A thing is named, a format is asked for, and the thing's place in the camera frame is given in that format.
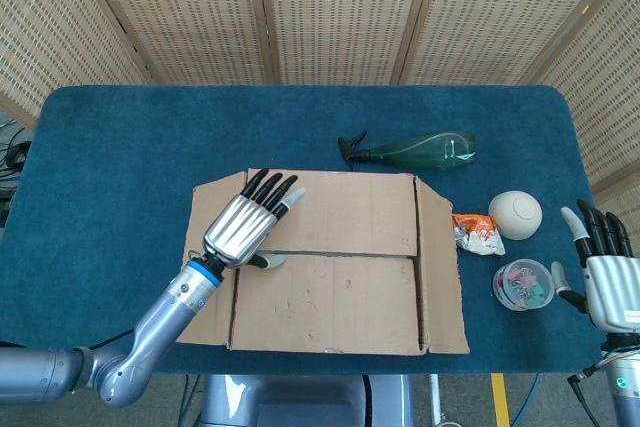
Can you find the beige round ball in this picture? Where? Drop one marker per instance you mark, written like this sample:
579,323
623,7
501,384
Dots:
517,214

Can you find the clear tub of binder clips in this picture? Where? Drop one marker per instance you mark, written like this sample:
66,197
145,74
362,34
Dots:
522,284

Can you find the grey robot torso base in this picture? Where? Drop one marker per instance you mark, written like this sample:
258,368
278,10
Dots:
300,402

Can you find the red cardboard shipping box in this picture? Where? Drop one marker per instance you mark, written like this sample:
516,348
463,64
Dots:
340,297

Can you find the woven bamboo folding screen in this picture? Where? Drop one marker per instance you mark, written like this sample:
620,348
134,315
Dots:
340,12

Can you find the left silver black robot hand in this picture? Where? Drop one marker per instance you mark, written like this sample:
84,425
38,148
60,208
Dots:
240,232

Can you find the green plastic spray bottle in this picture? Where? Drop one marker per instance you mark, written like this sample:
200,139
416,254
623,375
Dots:
425,152

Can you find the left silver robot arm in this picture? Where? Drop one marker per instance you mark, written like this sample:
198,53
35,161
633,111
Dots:
150,317

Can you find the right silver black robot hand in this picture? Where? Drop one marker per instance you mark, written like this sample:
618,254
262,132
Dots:
615,287

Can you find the orange white snack packet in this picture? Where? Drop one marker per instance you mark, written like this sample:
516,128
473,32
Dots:
480,236

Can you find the blue carpet table mat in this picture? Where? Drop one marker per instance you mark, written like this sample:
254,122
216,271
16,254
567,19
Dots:
125,172

